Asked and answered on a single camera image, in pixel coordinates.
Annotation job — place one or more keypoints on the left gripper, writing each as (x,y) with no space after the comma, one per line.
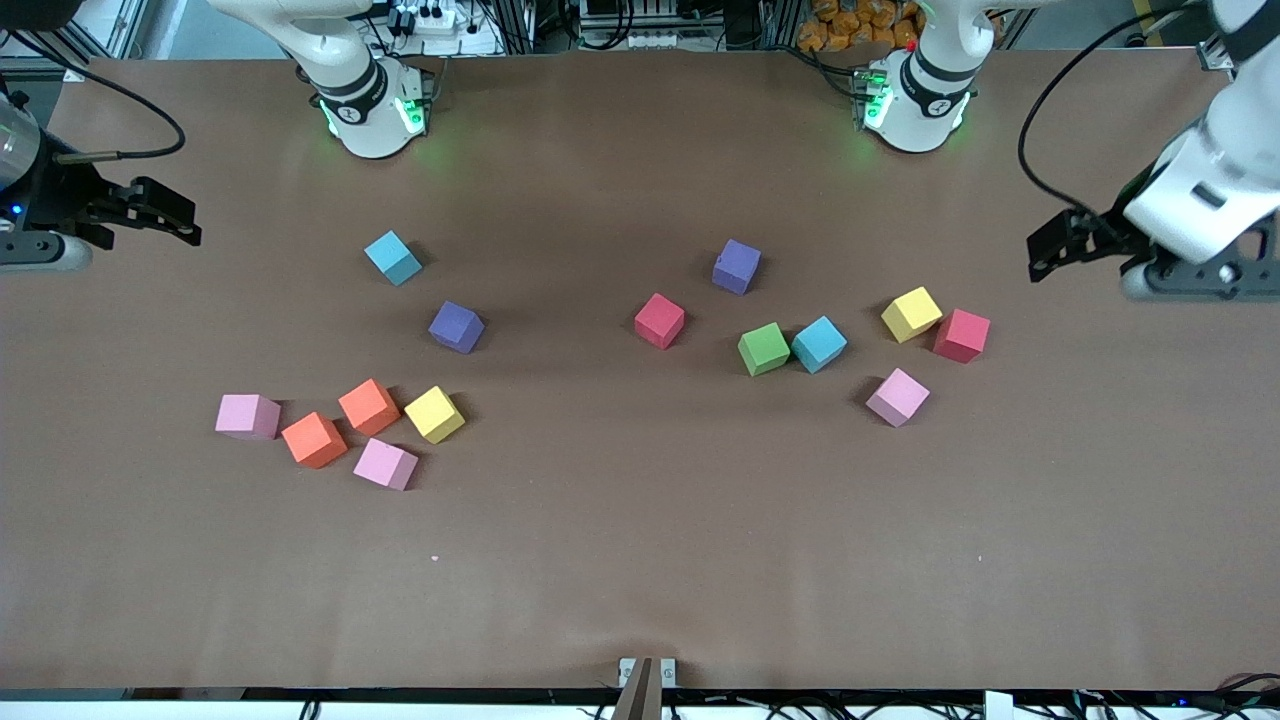
(1103,231)

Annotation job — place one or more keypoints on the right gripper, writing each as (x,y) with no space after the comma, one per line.
(57,198)

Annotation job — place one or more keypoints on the pink foam cube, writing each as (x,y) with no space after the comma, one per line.
(247,416)
(897,397)
(385,464)

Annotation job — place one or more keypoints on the cyan foam cube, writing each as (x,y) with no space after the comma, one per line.
(819,343)
(392,257)

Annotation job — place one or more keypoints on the orange foam cube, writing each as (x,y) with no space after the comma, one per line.
(369,407)
(314,439)

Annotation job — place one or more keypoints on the green foam cube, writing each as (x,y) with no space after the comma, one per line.
(763,348)

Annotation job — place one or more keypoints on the red foam cube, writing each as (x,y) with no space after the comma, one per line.
(659,320)
(961,335)

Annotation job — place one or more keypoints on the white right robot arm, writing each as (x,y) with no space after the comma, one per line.
(360,95)

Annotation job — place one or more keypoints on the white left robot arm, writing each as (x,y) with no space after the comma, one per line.
(925,95)

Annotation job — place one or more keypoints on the yellow foam cube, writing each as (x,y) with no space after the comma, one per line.
(911,313)
(434,414)

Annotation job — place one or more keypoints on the bag of orange snacks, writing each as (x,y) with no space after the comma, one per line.
(850,25)

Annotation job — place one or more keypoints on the purple foam cube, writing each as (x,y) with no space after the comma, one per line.
(456,326)
(736,266)

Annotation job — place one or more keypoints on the white power strip with plugs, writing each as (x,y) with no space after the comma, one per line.
(440,22)

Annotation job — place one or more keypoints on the white socket strip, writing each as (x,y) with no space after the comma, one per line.
(640,40)

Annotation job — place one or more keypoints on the aluminium frame rail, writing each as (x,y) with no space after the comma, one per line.
(1215,55)
(40,62)

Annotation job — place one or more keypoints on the small metal bracket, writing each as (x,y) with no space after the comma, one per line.
(648,690)

